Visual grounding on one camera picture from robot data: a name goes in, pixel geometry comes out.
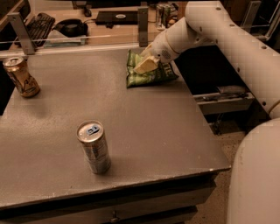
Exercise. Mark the right metal bracket post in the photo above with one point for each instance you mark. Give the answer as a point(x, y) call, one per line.
point(250, 15)

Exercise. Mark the cans on back desk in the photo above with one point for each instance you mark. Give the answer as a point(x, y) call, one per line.
point(166, 15)

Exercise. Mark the grey metal shelf rail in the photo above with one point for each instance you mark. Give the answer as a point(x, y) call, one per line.
point(225, 99)

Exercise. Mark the green jalapeno chip bag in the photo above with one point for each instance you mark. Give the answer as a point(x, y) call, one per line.
point(163, 73)

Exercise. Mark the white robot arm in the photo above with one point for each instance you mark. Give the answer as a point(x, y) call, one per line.
point(254, 191)

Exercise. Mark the silver redbull can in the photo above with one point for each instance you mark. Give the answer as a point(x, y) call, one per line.
point(91, 135)

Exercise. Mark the black laptop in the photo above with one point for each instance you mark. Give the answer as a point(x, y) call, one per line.
point(116, 18)

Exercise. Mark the left metal bracket post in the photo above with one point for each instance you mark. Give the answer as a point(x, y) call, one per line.
point(23, 36)

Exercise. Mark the middle metal bracket post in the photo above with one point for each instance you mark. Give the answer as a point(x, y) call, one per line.
point(142, 16)

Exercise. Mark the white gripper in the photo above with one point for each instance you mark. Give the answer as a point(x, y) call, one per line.
point(159, 49)

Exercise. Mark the black headphones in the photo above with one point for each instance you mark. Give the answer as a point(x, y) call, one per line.
point(72, 28)

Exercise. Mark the black keyboard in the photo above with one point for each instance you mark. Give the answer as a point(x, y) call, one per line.
point(39, 28)

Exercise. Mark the table drawer front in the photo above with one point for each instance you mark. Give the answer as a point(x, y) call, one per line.
point(168, 206)

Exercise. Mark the metal bracket post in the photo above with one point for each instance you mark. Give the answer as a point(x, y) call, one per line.
point(142, 16)
point(23, 36)
point(250, 15)

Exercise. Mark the gold beverage can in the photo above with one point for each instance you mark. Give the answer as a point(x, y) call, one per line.
point(17, 69)

